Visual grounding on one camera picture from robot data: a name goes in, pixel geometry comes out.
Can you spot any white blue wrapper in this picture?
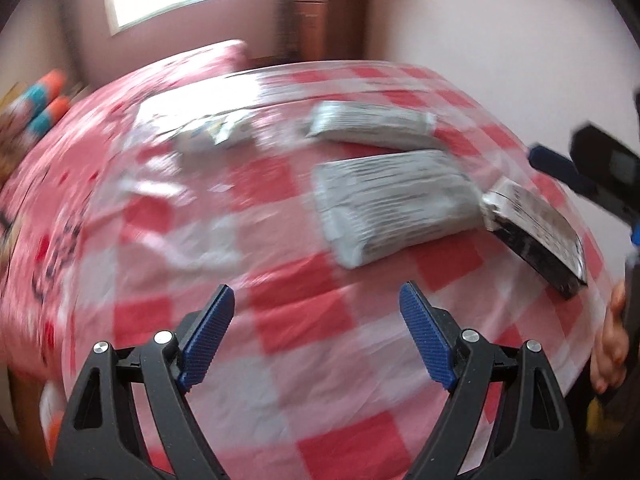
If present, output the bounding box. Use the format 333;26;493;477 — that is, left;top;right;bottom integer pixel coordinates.
172;107;259;154

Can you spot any large silver packet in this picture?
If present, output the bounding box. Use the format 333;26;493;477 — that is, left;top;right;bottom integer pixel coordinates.
312;149;484;269

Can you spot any red white checkered tablecloth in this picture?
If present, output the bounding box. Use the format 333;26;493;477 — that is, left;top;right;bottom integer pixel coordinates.
75;60;617;480

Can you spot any gold floral pillow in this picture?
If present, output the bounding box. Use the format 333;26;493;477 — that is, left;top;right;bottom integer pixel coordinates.
0;110;32;188

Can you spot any slim silver packet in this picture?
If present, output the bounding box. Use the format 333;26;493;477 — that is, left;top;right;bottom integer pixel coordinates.
305;101;437;149

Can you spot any brown wooden cabinet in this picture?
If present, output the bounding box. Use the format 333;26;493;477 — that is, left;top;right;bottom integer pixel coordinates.
287;0;373;63

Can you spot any person's right hand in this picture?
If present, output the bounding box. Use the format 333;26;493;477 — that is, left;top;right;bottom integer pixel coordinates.
590;280;630;393

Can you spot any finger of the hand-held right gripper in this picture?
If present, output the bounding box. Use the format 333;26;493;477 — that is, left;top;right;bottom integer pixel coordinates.
529;144;596;196

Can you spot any black silver packet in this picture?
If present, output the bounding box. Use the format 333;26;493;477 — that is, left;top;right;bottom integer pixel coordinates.
480;177;589;302

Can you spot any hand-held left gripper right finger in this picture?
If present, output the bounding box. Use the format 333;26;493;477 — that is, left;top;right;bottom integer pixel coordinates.
398;281;581;480

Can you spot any rolled colourful quilt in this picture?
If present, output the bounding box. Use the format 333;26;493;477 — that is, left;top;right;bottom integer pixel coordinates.
10;70;67;111
27;95;74;136

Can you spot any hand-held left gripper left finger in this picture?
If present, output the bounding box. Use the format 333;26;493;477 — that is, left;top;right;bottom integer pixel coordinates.
50;284;236;480

